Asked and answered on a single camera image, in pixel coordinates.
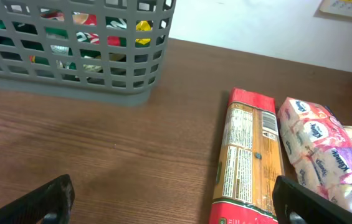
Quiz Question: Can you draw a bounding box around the orange spaghetti packet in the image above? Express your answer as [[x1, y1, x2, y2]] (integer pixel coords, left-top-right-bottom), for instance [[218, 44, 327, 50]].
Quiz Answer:
[[209, 88, 284, 224]]

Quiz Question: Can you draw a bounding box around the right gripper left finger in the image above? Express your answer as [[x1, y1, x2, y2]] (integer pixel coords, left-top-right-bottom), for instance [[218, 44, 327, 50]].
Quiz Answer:
[[0, 174, 75, 224]]

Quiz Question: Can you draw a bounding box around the green coffee sachet bag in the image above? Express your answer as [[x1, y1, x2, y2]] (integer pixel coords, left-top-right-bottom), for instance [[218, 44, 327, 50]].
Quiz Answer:
[[0, 8, 155, 88]]

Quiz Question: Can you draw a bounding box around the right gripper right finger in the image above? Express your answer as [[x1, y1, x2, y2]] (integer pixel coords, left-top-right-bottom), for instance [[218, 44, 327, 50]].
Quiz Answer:
[[272, 175, 352, 224]]

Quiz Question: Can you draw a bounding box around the grey plastic basket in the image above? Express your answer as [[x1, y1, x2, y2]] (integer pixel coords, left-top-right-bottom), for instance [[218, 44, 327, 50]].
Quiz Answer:
[[0, 0, 176, 106]]

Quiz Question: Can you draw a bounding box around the tissue multipack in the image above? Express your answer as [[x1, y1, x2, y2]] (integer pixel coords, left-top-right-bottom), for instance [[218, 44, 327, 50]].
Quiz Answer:
[[278, 98, 352, 213]]

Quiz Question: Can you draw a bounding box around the paper sheet on wall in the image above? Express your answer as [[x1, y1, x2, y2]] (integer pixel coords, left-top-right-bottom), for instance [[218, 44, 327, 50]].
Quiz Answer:
[[320, 0, 352, 17]]

